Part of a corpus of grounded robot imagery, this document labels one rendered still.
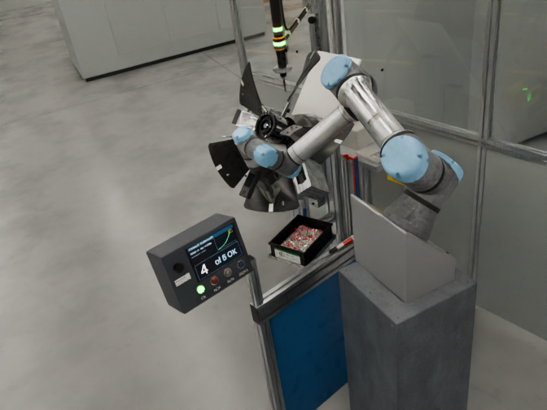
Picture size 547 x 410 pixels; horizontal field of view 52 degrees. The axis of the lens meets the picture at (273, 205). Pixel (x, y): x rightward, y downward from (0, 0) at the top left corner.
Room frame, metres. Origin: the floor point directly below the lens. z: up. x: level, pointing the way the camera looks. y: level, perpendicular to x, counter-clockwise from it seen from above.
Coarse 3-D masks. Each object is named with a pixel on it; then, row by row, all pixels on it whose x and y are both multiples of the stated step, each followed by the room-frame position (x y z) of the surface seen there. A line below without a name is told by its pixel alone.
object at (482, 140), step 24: (336, 0) 2.80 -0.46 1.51; (336, 24) 2.79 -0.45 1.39; (240, 48) 3.49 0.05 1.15; (336, 48) 2.80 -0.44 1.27; (408, 120) 2.44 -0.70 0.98; (480, 120) 2.13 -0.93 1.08; (480, 144) 2.12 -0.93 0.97; (504, 144) 2.04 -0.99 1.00; (480, 192) 2.11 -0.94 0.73; (480, 216) 2.10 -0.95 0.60
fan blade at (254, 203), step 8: (280, 184) 1.95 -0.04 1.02; (288, 184) 1.95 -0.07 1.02; (256, 192) 1.94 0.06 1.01; (280, 192) 1.93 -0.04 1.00; (288, 192) 1.92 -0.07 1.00; (248, 200) 1.93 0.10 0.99; (256, 200) 1.92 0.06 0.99; (264, 200) 1.91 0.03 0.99; (280, 200) 1.90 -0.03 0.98; (288, 200) 1.90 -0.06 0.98; (296, 200) 1.89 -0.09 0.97; (248, 208) 1.91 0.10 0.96; (256, 208) 1.90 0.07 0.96; (264, 208) 1.89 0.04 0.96; (280, 208) 1.88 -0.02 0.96; (288, 208) 1.87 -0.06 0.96; (296, 208) 1.86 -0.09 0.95
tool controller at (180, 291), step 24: (216, 216) 1.45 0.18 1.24; (168, 240) 1.37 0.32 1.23; (192, 240) 1.32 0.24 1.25; (216, 240) 1.35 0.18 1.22; (240, 240) 1.38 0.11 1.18; (168, 264) 1.26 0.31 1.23; (192, 264) 1.28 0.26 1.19; (216, 264) 1.32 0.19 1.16; (168, 288) 1.26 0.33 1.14; (192, 288) 1.26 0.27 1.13; (216, 288) 1.29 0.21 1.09
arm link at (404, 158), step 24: (336, 72) 1.65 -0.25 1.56; (360, 72) 1.64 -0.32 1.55; (336, 96) 1.63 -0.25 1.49; (360, 96) 1.55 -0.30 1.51; (360, 120) 1.52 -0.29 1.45; (384, 120) 1.43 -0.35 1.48; (384, 144) 1.35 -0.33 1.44; (408, 144) 1.29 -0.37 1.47; (384, 168) 1.29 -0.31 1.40; (408, 168) 1.25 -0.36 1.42; (432, 168) 1.27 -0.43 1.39
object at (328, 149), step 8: (304, 128) 2.05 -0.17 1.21; (312, 128) 2.03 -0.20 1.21; (296, 136) 1.99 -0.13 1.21; (336, 136) 1.91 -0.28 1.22; (344, 136) 1.89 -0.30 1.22; (328, 144) 1.88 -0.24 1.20; (336, 144) 1.87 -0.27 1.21; (320, 152) 1.86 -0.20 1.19; (328, 152) 1.84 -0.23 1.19; (320, 160) 1.82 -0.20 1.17
